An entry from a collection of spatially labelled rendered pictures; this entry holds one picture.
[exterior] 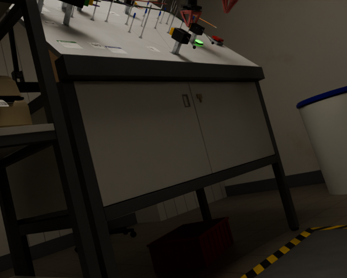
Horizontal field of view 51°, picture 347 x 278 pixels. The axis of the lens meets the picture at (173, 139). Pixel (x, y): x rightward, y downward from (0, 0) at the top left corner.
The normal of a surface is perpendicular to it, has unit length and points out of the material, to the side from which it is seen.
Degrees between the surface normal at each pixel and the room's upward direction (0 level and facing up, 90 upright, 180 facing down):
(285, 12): 90
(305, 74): 90
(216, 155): 90
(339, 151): 94
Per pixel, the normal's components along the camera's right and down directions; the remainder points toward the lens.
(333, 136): -0.68, 0.18
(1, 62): 0.61, -0.22
